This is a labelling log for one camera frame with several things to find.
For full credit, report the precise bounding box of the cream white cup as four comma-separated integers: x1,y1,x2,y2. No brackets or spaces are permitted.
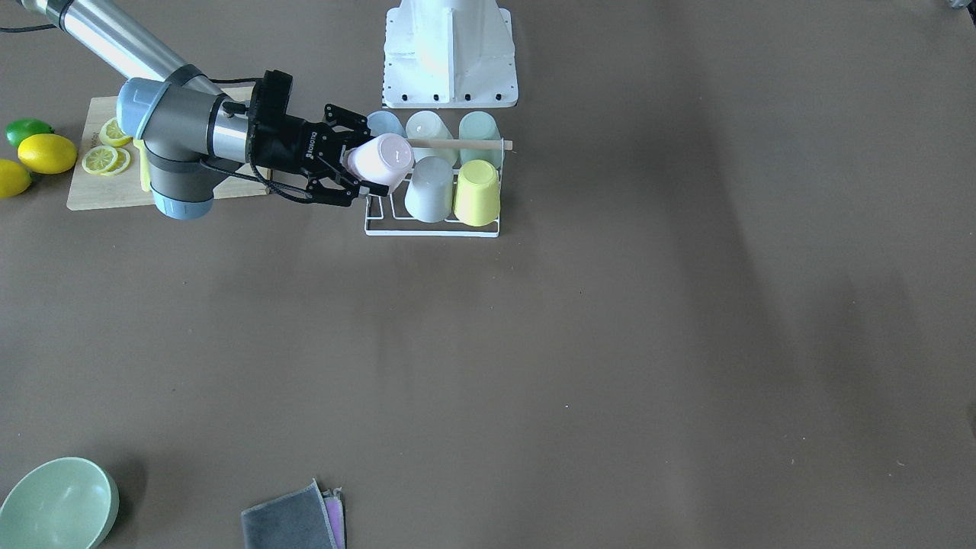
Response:
405,111,459,169

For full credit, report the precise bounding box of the yellow lemon near board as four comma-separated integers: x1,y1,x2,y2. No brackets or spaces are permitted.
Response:
17,134,78,175

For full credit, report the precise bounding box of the light blue cup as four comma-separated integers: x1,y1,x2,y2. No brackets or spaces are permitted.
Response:
367,109,406,138

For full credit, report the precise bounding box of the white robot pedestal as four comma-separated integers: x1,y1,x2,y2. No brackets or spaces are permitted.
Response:
381,1,519,109

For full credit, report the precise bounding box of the yellow plastic knife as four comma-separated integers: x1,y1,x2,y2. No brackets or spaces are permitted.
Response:
133,139,151,194

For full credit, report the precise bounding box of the yellow lemon far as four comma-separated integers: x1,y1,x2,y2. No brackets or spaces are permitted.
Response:
0,159,32,200

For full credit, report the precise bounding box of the green bowl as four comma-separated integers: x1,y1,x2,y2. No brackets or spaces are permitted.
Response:
1,457,120,548

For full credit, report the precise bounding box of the yellow cup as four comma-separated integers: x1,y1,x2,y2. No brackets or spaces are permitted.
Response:
454,159,501,228

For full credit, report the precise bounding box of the wooden cutting board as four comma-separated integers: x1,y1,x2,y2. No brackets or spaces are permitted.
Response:
66,96,268,211

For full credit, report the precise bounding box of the green lime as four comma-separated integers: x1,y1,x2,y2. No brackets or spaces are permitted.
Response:
5,117,55,149

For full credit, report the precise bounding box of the lemon slice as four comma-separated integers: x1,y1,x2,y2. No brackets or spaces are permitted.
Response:
80,145,120,176
98,117,133,147
102,147,132,176

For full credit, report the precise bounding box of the pink plastic cup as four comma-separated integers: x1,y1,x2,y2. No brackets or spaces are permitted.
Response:
344,133,415,194

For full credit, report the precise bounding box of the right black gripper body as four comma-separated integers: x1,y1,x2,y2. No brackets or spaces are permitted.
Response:
246,70,344,184

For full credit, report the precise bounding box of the white wire cup rack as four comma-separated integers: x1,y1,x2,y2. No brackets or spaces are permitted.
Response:
364,137,513,238

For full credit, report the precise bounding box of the grey folded cloth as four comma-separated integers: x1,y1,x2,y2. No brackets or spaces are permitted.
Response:
240,480,348,548

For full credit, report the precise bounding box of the mint green cup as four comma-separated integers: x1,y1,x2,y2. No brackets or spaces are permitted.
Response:
457,111,503,169

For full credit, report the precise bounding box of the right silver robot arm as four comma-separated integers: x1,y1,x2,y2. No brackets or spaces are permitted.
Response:
21,1,390,220

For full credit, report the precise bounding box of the grey cup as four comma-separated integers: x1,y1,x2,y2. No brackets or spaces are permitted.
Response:
404,157,454,223

